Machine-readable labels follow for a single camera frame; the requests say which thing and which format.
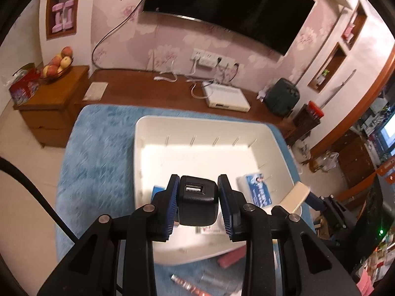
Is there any red and silver tube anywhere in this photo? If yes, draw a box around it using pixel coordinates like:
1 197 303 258
171 274 206 296

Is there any thick black cable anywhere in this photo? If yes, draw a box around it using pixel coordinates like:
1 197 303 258
0 157 78 244

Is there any bowl of fruit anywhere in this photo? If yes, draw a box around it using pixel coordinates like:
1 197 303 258
40 46 75 82

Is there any dark wicker basket red lid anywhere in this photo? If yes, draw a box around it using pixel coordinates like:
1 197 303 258
285 101 324 148

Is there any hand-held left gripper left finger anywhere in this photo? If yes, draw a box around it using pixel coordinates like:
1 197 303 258
37 174 181 296

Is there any white plastic storage box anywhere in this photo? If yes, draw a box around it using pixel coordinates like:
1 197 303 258
133 115 303 266

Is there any blue plush blanket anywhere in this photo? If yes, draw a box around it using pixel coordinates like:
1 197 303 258
55 104 315 296

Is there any black usb charger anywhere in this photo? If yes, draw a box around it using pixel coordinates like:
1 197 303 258
178 176 220 226

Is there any blue picture card packet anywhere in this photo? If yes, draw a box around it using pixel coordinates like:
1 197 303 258
236 170 275 211

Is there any black television cable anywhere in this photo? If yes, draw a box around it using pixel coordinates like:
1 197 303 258
92 0 148 68

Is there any white set-top box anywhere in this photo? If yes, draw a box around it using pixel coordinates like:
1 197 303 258
202 80 251 112

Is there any blue and white card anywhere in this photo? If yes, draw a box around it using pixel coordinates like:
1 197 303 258
151 185 169 206

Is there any long wooden tv console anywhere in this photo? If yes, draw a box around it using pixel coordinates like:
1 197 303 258
82 69 297 148

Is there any small wooden cabinet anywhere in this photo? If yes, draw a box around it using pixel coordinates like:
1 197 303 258
13 65 90 148

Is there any red tissue box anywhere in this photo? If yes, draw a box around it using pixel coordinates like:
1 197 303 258
9 63 40 104

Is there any wall-hung sword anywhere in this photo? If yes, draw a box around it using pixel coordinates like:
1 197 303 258
321 69 357 107

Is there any black flat television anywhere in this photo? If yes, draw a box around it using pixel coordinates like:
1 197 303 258
142 0 317 56

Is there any pink hair roller clip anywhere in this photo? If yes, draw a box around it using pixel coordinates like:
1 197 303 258
217 247 247 269

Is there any white charger block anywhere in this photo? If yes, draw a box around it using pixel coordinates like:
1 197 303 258
197 213 229 235

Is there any white charging cable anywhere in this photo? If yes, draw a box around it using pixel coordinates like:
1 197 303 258
153 52 178 83

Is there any white notepad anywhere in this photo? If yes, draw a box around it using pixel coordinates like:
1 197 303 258
82 82 109 101

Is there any white wall socket strip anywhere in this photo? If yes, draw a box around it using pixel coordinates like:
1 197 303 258
190 48 239 68

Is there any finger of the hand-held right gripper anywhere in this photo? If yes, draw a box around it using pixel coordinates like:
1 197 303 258
305 191 341 220

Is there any cream rectangular block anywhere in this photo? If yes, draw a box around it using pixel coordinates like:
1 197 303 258
279 181 310 214

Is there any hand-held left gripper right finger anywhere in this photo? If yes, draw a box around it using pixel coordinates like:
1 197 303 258
217 174 360 296

